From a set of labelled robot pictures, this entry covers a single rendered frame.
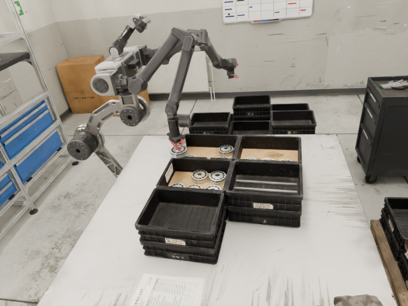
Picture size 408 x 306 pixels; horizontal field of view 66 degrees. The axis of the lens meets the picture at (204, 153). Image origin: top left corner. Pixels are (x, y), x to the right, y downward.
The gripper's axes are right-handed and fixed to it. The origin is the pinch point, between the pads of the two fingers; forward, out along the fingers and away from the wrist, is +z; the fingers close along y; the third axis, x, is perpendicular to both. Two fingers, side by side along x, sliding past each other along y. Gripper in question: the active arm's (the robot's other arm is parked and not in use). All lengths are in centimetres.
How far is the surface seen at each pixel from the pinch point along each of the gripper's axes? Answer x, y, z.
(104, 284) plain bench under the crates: 65, -35, 35
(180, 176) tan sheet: 1.0, 1.5, 22.1
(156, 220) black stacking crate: 29.4, -23.6, 22.0
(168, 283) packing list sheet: 39, -53, 35
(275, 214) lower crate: -25, -57, 25
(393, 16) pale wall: -360, 96, 3
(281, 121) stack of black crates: -140, 60, 57
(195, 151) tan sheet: -21.2, 21.1, 22.3
